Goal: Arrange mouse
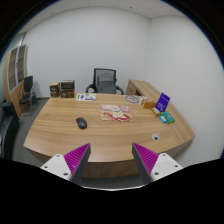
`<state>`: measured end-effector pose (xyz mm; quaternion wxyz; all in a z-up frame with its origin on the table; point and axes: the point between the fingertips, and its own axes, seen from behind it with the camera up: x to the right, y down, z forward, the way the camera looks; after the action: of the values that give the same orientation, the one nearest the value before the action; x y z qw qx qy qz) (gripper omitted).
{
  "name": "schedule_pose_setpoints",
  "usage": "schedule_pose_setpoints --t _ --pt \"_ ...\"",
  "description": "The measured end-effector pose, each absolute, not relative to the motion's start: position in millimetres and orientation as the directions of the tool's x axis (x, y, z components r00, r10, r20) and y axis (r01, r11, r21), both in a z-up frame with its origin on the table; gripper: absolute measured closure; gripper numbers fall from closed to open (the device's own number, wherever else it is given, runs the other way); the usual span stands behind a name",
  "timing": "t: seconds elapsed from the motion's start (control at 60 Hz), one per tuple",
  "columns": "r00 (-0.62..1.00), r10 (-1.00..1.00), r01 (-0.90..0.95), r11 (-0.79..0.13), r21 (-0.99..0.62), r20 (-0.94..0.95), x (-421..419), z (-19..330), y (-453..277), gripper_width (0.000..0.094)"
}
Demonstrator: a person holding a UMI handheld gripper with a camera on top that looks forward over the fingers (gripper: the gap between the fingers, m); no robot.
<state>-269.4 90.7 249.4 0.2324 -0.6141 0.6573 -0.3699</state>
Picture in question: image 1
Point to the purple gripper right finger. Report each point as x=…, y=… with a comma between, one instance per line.
x=153, y=166

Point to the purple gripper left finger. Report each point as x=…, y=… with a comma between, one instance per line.
x=70, y=166

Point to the black computer mouse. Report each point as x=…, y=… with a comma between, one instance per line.
x=81, y=122

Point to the pink illustrated mouse pad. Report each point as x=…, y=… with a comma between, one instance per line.
x=117, y=113

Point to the blue small packet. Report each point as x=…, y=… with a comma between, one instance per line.
x=162, y=118

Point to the green packet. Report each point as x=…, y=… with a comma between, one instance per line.
x=168, y=117

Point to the yellow small box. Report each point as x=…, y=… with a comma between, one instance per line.
x=156, y=111

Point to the wooden office desk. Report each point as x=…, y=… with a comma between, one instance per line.
x=55, y=131

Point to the orange cardboard box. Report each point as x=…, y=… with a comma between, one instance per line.
x=148, y=103

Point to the round patterned coaster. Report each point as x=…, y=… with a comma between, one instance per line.
x=133, y=99

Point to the green white leaflet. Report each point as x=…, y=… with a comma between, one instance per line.
x=85, y=97

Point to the black sofa armchair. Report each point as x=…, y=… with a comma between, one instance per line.
x=9, y=125

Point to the black visitor chair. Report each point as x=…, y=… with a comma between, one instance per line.
x=28, y=96

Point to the dark brown box stack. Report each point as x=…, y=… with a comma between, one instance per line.
x=67, y=88

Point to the wooden side return desk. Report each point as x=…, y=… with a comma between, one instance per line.
x=142, y=88

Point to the small brown box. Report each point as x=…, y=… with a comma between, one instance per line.
x=54, y=89

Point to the black mesh office chair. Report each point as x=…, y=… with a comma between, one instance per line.
x=104, y=81

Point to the wooden glass-door cabinet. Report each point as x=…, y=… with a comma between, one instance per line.
x=15, y=70

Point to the desk cable grommet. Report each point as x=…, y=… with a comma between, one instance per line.
x=155, y=136

